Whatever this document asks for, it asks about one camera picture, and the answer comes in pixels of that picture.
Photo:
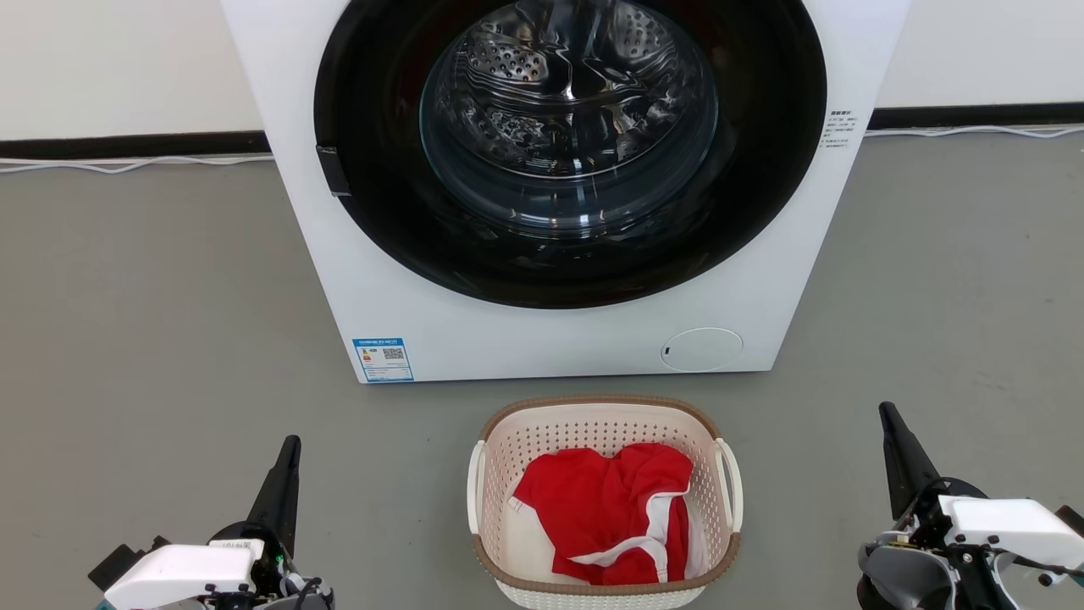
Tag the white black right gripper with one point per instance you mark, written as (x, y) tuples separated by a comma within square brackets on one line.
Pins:
[(1008, 525)]

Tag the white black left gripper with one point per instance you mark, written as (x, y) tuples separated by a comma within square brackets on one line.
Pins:
[(182, 572)]

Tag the white brown-rimmed laundry basket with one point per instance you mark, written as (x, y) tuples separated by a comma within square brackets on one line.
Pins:
[(601, 421)]

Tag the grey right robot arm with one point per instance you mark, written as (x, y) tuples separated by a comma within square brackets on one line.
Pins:
[(898, 576)]

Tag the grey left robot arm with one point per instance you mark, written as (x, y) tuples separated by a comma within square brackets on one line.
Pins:
[(318, 603)]

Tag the blue energy label sticker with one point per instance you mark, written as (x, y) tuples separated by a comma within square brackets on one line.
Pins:
[(383, 359)]

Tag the white front-load washing machine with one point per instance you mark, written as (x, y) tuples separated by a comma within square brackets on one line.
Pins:
[(381, 296)]

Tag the round white filter cover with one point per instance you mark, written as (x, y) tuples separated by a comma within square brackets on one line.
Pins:
[(702, 349)]

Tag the red garment with white trim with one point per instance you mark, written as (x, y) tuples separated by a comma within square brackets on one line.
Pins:
[(601, 506)]

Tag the small printed text label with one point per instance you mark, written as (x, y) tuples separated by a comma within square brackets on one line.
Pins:
[(840, 127)]

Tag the black round washer door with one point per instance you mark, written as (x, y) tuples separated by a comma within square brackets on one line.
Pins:
[(364, 127)]

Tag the steel washer drum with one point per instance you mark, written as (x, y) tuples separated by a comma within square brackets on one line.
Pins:
[(508, 59)]

